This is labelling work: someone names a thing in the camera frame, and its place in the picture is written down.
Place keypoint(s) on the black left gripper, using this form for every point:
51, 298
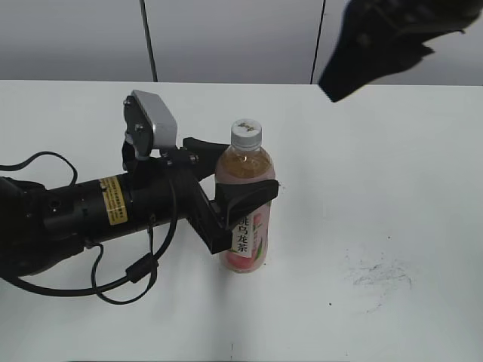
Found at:
165, 189

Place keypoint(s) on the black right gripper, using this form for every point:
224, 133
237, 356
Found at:
380, 38

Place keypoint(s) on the pink oolong tea bottle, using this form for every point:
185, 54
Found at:
244, 163

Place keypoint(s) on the white bottle cap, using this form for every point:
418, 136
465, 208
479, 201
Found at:
246, 134

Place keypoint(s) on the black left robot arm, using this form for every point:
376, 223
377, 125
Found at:
41, 227

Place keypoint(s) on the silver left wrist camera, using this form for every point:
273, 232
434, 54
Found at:
150, 124

